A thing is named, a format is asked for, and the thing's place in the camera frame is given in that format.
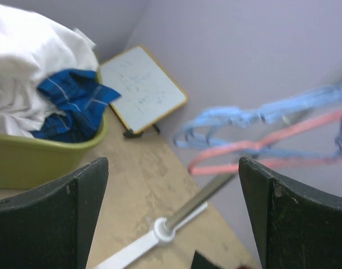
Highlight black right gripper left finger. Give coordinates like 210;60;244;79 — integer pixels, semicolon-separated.
0;157;109;268

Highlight yellow framed whiteboard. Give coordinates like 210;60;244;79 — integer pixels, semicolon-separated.
100;46;188;139

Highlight black shirt on hanger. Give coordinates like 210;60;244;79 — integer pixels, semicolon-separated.
190;251;221;269

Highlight pink wire hanger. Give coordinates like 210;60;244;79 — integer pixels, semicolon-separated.
187;108;342;177

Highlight white shirt in basket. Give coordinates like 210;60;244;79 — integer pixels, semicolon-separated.
0;4;98;137

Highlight blue wire hangers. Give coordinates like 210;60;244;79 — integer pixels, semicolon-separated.
173;78;342;150

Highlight blue plaid shirt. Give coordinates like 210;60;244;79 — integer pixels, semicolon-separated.
31;69;121;143

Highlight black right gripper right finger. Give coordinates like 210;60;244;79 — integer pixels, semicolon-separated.
238;157;342;268

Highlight metal clothes rack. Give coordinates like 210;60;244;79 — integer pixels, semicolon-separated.
96;172;237;269

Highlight green laundry basket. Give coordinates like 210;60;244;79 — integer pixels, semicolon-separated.
0;113;108;189

